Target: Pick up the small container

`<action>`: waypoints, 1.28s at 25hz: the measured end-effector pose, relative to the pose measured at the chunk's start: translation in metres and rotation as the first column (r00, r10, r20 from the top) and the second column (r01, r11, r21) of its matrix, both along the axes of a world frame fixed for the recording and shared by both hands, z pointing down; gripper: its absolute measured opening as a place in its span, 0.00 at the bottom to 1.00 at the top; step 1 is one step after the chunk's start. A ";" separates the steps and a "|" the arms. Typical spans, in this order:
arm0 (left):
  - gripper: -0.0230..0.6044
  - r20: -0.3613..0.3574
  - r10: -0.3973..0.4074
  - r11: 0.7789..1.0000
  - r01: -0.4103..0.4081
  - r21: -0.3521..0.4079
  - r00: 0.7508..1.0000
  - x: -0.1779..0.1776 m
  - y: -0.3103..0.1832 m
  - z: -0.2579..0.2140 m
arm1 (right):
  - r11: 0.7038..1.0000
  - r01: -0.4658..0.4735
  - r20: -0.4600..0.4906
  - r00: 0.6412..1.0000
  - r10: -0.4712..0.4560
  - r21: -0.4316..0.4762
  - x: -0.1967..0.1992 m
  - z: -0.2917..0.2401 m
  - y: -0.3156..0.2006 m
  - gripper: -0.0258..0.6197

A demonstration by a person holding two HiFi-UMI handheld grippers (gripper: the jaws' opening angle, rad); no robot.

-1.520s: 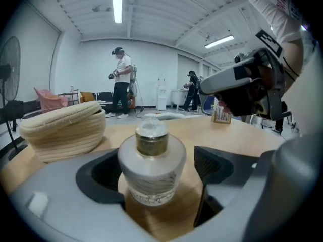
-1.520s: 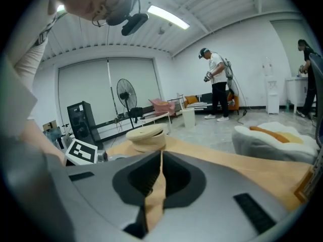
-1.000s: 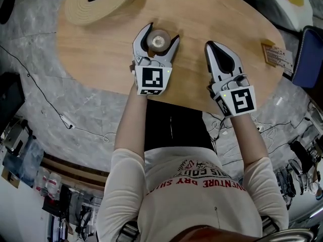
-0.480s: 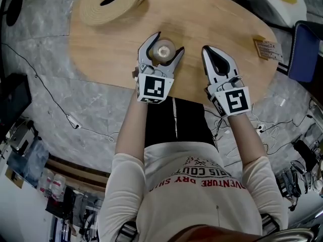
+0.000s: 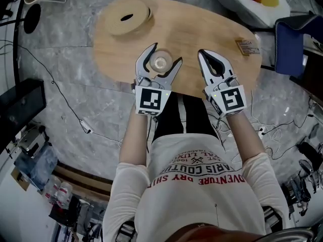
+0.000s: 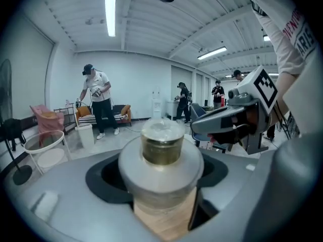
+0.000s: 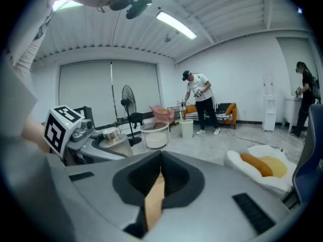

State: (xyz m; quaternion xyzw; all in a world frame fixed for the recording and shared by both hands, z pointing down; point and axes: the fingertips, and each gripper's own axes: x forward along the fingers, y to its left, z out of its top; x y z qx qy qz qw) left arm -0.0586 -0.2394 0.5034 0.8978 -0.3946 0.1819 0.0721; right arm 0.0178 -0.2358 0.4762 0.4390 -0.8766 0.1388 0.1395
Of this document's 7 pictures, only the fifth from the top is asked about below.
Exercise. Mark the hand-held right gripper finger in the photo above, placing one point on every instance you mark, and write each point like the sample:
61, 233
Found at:
225, 63
207, 74

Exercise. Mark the person's white printed shirt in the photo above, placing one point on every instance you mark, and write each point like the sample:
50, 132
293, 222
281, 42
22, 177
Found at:
191, 198

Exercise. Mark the person's right forearm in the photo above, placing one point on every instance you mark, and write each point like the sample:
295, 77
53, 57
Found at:
243, 137

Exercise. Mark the black round base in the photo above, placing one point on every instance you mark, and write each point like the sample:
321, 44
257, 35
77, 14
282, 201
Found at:
32, 18

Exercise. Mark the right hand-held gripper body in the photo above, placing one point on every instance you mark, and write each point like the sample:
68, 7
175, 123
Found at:
232, 99

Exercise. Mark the blue chair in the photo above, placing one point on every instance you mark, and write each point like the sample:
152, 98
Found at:
290, 49

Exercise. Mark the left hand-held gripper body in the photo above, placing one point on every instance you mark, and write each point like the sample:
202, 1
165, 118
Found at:
151, 98

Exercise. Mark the black monitor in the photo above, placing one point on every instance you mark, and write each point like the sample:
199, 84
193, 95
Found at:
22, 102

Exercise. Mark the person's left forearm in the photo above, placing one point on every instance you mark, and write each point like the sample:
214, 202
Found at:
135, 140

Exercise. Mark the wooden coffee table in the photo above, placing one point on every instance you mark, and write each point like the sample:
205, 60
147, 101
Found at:
189, 31

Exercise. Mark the clear glass jar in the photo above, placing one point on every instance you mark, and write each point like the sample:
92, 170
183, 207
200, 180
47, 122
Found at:
160, 61

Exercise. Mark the white armchair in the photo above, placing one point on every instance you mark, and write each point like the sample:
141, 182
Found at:
242, 7

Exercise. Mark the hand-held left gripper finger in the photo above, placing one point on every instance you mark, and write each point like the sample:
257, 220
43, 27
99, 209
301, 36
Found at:
172, 73
140, 65

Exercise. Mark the white power strip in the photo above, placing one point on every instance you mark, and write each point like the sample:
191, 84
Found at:
86, 126
262, 130

